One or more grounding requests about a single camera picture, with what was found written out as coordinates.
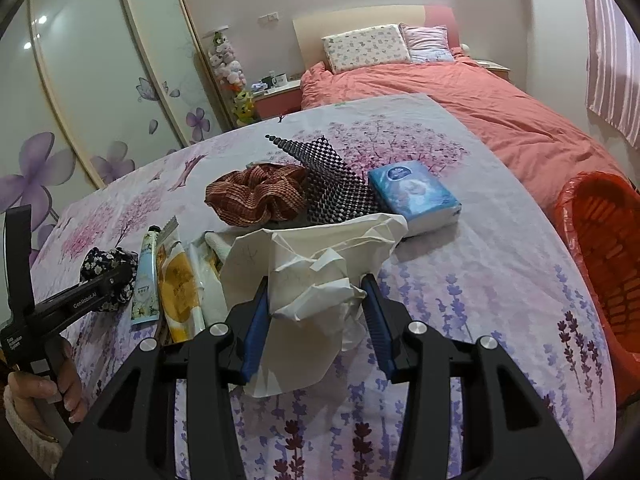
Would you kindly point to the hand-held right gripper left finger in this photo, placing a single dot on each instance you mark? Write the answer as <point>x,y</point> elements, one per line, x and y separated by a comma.
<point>257,330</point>

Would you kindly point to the cream and pink headboard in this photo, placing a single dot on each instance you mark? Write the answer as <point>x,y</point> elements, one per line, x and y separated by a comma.
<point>310,35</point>

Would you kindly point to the red waste basket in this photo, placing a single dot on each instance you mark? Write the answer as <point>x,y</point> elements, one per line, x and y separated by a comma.
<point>607,270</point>

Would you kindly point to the stack of plush toys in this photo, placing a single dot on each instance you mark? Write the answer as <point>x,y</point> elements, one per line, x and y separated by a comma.
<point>227,62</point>

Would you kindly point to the red checkered scrunchie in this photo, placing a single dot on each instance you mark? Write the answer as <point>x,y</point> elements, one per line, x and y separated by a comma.
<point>250,195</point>

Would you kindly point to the hand cream tube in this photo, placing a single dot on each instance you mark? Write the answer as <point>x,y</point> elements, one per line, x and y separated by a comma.
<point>145,285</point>

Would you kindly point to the white plastic wrapper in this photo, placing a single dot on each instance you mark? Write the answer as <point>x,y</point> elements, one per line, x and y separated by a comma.
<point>212,290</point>

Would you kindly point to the floral sliding door wardrobe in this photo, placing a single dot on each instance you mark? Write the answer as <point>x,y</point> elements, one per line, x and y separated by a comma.
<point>90,85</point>

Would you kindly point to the white plastic bag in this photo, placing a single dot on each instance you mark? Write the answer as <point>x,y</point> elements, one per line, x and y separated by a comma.
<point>300,260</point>

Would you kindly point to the black floral scrunchie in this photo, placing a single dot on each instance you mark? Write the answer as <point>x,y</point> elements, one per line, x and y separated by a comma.
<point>97,260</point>

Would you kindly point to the beige nightstand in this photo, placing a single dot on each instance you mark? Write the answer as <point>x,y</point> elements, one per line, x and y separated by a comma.
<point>495,67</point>

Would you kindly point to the pink nightstand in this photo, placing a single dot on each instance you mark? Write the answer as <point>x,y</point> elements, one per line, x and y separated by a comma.
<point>277,102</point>

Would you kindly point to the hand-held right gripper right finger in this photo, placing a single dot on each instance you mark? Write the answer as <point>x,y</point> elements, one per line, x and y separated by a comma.
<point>377,330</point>

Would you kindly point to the yellow snack packet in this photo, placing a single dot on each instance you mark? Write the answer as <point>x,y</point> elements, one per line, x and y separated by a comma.
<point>177,285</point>

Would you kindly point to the person's left forearm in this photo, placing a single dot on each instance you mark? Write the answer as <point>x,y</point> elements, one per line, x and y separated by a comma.
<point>27,430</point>

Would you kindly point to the floral tablecloth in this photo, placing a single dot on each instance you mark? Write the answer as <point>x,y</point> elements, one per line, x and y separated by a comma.
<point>500,285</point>

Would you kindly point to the pink striped curtain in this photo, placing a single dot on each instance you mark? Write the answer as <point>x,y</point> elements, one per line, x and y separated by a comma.
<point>612,60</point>

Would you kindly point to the wall socket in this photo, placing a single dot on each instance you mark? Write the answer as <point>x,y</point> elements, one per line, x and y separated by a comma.
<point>267,18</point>

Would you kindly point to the white floral pillow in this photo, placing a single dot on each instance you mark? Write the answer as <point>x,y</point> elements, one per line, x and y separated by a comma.
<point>365,47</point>

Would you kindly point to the yellow green plush toy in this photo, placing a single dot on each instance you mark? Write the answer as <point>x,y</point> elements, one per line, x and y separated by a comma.
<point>243,107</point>

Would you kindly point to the blue tissue pack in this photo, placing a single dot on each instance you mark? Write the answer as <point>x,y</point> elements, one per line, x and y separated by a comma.
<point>415,195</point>

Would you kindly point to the pink duvet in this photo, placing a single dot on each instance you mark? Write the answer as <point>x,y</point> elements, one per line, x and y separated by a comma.
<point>475,100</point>

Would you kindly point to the black and white checkered mat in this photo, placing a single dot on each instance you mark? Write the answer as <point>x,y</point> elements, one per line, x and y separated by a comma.
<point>325,180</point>

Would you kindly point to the white mug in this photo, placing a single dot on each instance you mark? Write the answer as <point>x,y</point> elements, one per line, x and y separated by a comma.
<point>279,80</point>

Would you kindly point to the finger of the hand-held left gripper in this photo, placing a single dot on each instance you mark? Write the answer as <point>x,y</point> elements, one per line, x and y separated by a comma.
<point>117,277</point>

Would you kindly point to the person's left hand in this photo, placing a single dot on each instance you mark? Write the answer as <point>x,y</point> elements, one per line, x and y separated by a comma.
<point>35,387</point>

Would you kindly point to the pink striped pillow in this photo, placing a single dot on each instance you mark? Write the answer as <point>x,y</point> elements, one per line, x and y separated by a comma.
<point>430,42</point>

